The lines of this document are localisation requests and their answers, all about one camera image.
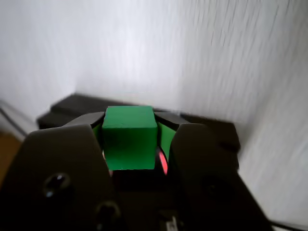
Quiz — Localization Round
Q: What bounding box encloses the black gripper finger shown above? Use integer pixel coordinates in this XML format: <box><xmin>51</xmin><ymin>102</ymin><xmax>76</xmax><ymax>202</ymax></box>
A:
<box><xmin>0</xmin><ymin>111</ymin><xmax>126</xmax><ymax>231</ymax></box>
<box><xmin>154</xmin><ymin>111</ymin><xmax>275</xmax><ymax>231</ymax></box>

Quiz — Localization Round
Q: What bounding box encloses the green wooden cube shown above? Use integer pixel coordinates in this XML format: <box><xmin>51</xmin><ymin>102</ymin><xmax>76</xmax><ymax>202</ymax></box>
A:
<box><xmin>101</xmin><ymin>105</ymin><xmax>158</xmax><ymax>171</ymax></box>

